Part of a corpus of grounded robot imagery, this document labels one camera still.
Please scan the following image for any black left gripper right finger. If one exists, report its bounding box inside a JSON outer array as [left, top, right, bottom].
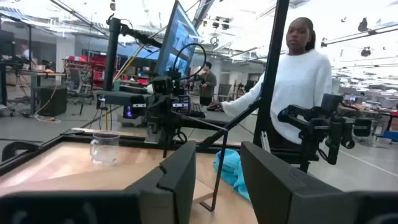
[[240, 141, 340, 224]]

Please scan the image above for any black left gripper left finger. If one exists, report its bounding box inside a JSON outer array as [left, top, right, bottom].
[[124, 139, 198, 224]]

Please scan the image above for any clear glass mug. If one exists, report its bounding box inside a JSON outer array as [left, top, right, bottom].
[[89, 130, 121, 166]]

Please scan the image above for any teal cloth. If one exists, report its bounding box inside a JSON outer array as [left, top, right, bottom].
[[213, 149, 251, 202]]

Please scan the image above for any black keyboard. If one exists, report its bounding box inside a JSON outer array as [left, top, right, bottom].
[[188, 101, 206, 119]]

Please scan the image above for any black computer with glowing light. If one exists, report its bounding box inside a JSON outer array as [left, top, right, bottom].
[[122, 103, 147, 121]]

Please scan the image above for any person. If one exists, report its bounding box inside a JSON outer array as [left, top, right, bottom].
[[192, 61, 218, 106], [207, 17, 333, 147]]

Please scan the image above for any red storage shelving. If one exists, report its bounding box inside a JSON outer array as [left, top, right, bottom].
[[63, 55, 109, 88]]

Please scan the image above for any grey office chair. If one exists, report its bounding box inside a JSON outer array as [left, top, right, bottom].
[[66, 67, 95, 106]]

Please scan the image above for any large flat monitor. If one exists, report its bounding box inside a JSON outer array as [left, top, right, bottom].
[[154, 0, 201, 77]]

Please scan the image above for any black monitor stand pole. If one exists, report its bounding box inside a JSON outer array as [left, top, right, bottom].
[[103, 14, 163, 91]]

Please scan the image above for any black box cabinet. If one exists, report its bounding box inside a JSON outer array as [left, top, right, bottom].
[[38, 85, 68, 118]]

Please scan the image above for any black vertical frame post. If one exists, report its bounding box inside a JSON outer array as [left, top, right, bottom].
[[252, 0, 290, 147]]

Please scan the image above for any black curved bracket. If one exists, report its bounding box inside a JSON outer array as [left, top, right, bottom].
[[1, 140, 42, 163]]

